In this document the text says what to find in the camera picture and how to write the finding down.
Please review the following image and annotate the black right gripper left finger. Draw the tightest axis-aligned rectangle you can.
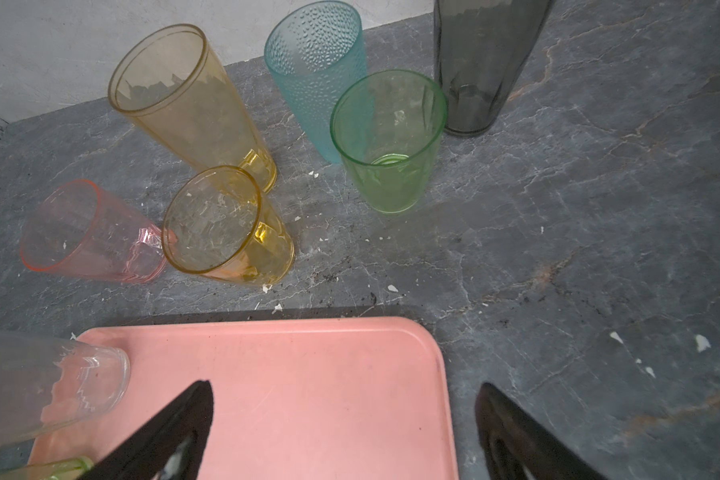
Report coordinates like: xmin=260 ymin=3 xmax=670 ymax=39
xmin=82 ymin=380 xmax=214 ymax=479

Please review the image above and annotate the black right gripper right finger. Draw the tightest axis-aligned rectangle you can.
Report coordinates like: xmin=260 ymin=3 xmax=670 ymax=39
xmin=474 ymin=382 xmax=604 ymax=479

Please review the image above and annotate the tall green glass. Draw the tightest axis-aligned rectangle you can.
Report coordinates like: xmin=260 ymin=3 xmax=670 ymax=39
xmin=0 ymin=456 xmax=94 ymax=480

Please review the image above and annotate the clear glass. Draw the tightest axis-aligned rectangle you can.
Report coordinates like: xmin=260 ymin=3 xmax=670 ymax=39
xmin=0 ymin=331 xmax=131 ymax=448

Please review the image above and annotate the pink plastic tray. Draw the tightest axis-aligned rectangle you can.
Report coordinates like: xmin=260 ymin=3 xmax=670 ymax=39
xmin=29 ymin=317 xmax=458 ymax=479

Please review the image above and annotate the tall yellow glass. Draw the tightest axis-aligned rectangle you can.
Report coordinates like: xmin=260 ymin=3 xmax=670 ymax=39
xmin=108 ymin=23 xmax=278 ymax=192

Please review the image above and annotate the short yellow glass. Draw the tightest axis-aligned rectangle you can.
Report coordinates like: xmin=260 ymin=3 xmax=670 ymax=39
xmin=161 ymin=166 xmax=295 ymax=286

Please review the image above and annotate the short pink glass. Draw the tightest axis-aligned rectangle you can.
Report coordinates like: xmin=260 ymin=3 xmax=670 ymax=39
xmin=19 ymin=179 xmax=167 ymax=283

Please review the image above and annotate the short green glass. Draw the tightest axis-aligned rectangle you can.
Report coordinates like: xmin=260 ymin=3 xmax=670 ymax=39
xmin=329 ymin=69 xmax=447 ymax=214

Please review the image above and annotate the dark grey glass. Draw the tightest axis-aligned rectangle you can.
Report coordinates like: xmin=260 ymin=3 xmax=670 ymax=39
xmin=433 ymin=0 xmax=554 ymax=137

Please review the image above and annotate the teal dimpled glass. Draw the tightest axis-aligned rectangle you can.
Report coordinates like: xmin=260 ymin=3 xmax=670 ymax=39
xmin=264 ymin=1 xmax=367 ymax=164

